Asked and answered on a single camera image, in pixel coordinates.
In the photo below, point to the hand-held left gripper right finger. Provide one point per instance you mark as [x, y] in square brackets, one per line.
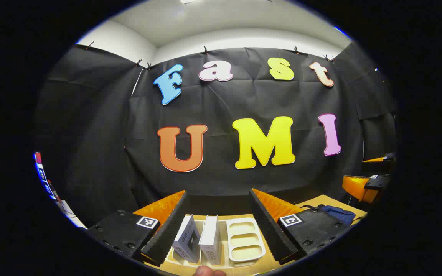
[269, 226]

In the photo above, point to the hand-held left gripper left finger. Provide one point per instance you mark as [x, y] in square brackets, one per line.
[171, 226]

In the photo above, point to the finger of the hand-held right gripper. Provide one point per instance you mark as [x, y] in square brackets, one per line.
[376, 182]
[378, 166]

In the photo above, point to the white book with patterned cover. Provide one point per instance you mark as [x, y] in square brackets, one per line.
[186, 239]

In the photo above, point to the cream plastic bookshelf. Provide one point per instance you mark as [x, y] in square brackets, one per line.
[244, 237]

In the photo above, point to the white book with grey picture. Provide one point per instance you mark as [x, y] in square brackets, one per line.
[210, 237]

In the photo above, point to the blue schoolbag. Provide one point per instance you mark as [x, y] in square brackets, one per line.
[338, 213]

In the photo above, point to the white printed banner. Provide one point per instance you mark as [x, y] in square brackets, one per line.
[52, 191]

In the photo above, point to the row of black cloth clips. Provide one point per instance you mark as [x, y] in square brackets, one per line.
[205, 50]

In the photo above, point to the ceiling light panel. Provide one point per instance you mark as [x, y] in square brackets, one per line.
[188, 1]

